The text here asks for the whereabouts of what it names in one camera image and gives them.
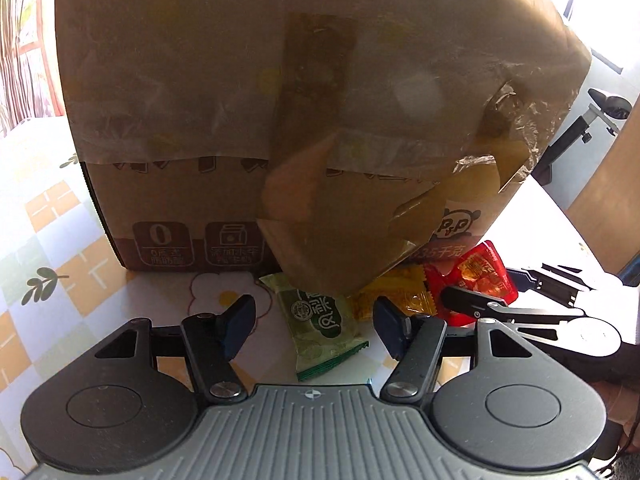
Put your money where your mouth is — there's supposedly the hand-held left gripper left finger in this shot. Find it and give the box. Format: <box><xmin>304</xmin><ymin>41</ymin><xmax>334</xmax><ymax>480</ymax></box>
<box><xmin>95</xmin><ymin>294</ymin><xmax>256</xmax><ymax>402</ymax></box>

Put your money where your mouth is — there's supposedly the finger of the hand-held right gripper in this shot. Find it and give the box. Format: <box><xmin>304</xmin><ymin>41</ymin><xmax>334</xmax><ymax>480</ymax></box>
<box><xmin>440</xmin><ymin>285</ymin><xmax>587</xmax><ymax>327</ymax></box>
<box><xmin>505</xmin><ymin>262</ymin><xmax>599</xmax><ymax>307</ymax></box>

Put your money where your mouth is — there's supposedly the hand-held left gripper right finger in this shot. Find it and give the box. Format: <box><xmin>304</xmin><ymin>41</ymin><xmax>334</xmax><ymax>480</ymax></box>
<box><xmin>372</xmin><ymin>296</ymin><xmax>535</xmax><ymax>402</ymax></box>

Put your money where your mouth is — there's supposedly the red snack packet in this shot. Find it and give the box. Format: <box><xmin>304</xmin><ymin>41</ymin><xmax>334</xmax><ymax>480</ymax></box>
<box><xmin>424</xmin><ymin>240</ymin><xmax>520</xmax><ymax>328</ymax></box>

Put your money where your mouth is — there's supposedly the green snack packet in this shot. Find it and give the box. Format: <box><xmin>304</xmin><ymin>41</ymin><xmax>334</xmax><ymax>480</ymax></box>
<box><xmin>259</xmin><ymin>272</ymin><xmax>370</xmax><ymax>382</ymax></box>

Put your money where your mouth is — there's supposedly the plastic-wrapped cardboard box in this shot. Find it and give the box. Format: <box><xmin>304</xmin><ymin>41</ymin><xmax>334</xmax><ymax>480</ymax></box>
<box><xmin>52</xmin><ymin>0</ymin><xmax>593</xmax><ymax>291</ymax></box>

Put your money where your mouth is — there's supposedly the small yellow candy packet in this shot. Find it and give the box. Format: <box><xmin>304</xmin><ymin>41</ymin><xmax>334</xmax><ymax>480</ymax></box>
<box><xmin>350</xmin><ymin>265</ymin><xmax>433</xmax><ymax>322</ymax></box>

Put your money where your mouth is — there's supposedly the brown wooden board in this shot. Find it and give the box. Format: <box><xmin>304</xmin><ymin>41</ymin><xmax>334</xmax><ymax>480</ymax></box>
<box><xmin>570</xmin><ymin>95</ymin><xmax>640</xmax><ymax>271</ymax></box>

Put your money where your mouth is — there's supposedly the floral checked tablecloth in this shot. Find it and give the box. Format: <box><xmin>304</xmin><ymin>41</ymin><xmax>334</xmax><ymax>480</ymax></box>
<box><xmin>0</xmin><ymin>115</ymin><xmax>626</xmax><ymax>480</ymax></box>

